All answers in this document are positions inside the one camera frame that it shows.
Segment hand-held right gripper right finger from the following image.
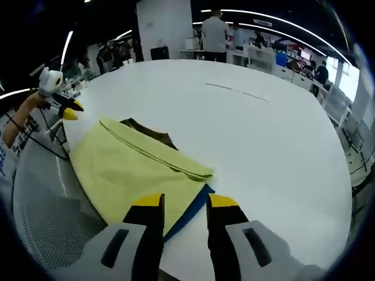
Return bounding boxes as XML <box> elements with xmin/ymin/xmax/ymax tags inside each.
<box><xmin>206</xmin><ymin>193</ymin><xmax>325</xmax><ymax>281</ymax></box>

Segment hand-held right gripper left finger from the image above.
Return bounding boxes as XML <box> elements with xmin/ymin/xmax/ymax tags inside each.
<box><xmin>51</xmin><ymin>193</ymin><xmax>165</xmax><ymax>281</ymax></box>

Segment yellow blue grey garment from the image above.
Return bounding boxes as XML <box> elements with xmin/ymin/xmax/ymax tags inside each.
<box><xmin>69</xmin><ymin>116</ymin><xmax>216</xmax><ymax>244</ymax></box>

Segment person's left hand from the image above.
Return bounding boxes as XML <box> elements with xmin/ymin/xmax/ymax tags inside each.
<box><xmin>25</xmin><ymin>92</ymin><xmax>46</xmax><ymax>111</ymax></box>

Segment ceiling light strips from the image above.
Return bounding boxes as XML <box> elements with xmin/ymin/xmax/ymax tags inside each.
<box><xmin>0</xmin><ymin>0</ymin><xmax>351</xmax><ymax>100</ymax></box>

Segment black wristband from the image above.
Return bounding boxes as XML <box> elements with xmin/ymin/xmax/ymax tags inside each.
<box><xmin>5</xmin><ymin>112</ymin><xmax>26</xmax><ymax>134</ymax></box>

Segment black cabinet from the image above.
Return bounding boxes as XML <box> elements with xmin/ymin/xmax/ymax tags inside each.
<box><xmin>150</xmin><ymin>46</ymin><xmax>170</xmax><ymax>61</ymax></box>

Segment white power strip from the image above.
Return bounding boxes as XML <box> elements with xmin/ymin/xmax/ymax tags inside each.
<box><xmin>204</xmin><ymin>83</ymin><xmax>270</xmax><ymax>102</ymax></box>

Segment white desk cabinet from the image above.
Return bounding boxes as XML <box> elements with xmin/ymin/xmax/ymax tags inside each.
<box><xmin>247</xmin><ymin>45</ymin><xmax>276</xmax><ymax>73</ymax></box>

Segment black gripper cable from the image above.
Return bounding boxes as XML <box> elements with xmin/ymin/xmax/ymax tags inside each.
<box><xmin>29</xmin><ymin>107</ymin><xmax>71</xmax><ymax>160</ymax></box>

